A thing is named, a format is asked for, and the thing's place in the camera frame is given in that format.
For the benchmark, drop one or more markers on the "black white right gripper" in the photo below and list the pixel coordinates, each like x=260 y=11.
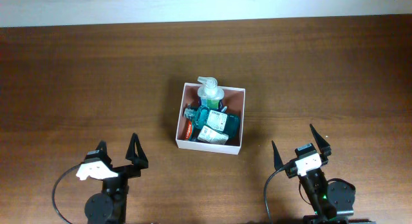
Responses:
x=324 y=148

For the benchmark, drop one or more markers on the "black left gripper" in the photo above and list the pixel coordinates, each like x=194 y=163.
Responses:
x=134 y=170

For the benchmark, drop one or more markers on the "teal toothpaste tube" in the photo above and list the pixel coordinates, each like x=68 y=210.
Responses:
x=189 y=131

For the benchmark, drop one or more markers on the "green white soap packet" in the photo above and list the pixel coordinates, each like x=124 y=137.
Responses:
x=211 y=136

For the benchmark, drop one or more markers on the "teal mouthwash bottle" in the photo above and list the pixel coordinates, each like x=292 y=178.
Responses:
x=221 y=122

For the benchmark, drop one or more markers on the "clear foam soap dispenser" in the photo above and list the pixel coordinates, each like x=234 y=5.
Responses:
x=210 y=94

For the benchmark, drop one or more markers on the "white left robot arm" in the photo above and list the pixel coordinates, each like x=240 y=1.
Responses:
x=109 y=205

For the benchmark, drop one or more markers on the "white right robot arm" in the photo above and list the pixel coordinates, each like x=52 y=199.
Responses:
x=332 y=200

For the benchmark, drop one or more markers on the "pink open cardboard box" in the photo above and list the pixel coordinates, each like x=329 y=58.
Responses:
x=234 y=99

